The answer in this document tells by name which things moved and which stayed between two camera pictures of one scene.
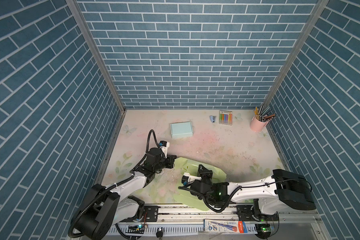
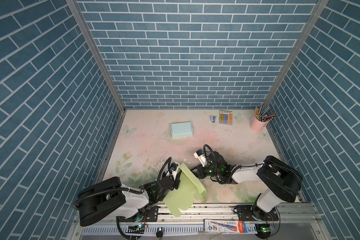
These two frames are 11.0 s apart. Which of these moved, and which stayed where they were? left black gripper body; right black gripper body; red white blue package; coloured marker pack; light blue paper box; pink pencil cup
Moved: left black gripper body; right black gripper body
Stayed: pink pencil cup; coloured marker pack; red white blue package; light blue paper box
